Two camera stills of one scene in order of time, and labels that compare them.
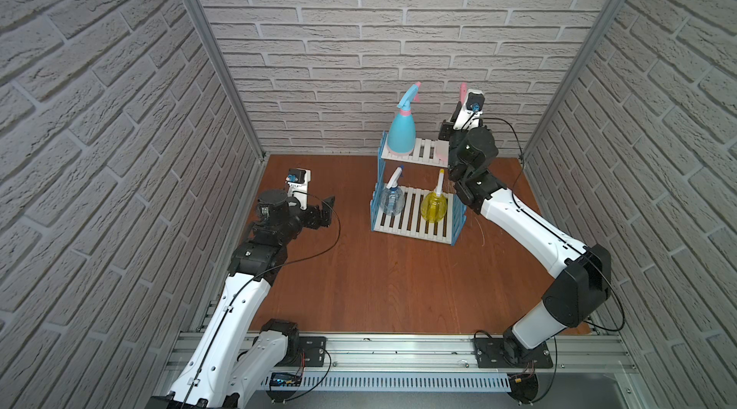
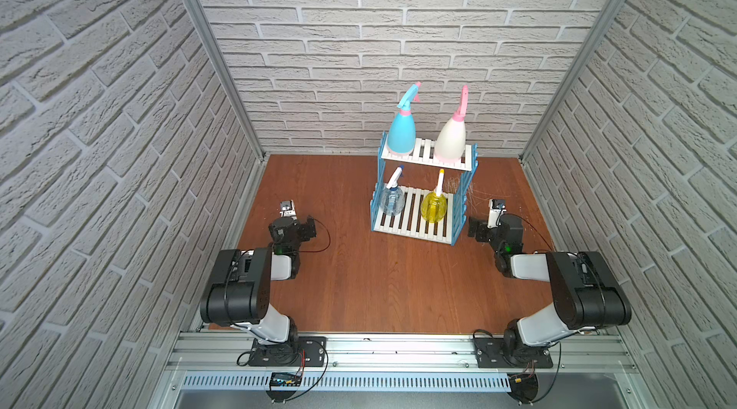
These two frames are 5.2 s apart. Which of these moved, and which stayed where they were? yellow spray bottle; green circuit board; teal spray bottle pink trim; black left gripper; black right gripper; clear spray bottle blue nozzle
Moved: black right gripper; black left gripper
Stayed: yellow spray bottle; teal spray bottle pink trim; green circuit board; clear spray bottle blue nozzle
